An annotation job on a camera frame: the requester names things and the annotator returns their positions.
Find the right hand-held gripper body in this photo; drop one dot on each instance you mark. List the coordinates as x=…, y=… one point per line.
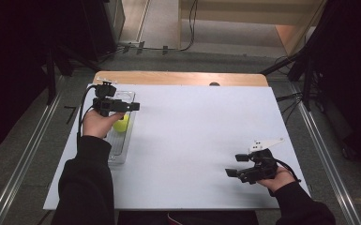
x=261, y=168

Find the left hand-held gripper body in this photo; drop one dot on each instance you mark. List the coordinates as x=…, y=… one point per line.
x=106, y=104

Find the yellow tennis ball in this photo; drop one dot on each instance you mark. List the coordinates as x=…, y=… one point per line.
x=121, y=124

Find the clear plastic container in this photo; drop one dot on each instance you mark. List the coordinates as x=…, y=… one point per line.
x=120, y=146

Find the person's right hand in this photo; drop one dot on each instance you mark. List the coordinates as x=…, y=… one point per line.
x=278, y=181

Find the person's left hand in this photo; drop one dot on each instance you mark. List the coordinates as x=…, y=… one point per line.
x=97, y=125

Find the white board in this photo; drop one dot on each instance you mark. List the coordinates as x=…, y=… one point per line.
x=193, y=156

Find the wooden table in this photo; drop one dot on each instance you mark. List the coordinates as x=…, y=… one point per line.
x=175, y=78

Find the black tripod stand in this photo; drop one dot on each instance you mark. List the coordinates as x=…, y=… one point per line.
x=306, y=84
x=51, y=78

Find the black cabinet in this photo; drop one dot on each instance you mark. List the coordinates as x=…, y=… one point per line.
x=103, y=28

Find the dark table grommet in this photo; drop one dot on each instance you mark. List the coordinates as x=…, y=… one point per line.
x=214, y=84

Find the light wooden furniture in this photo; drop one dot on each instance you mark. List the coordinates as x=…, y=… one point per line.
x=247, y=12

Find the aluminium floor rail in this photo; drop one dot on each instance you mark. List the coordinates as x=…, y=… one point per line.
x=28, y=156
x=325, y=156

